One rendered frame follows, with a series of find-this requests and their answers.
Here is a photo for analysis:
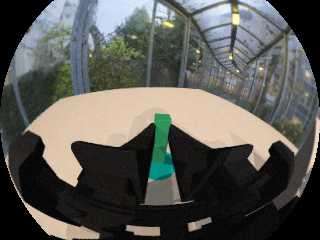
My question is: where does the green rectangular post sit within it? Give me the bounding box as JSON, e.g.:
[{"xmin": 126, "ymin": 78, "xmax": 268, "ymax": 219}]
[{"xmin": 152, "ymin": 113, "xmax": 172, "ymax": 163}]

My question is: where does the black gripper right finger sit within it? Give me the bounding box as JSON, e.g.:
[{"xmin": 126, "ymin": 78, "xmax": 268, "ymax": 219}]
[{"xmin": 168, "ymin": 124, "xmax": 253, "ymax": 203}]

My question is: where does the cyan circle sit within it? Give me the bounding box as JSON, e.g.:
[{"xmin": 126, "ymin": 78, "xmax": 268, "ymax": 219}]
[{"xmin": 148, "ymin": 152, "xmax": 175, "ymax": 180}]

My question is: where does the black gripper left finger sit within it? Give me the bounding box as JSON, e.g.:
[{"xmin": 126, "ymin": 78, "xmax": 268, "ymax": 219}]
[{"xmin": 71, "ymin": 123, "xmax": 156, "ymax": 204}]

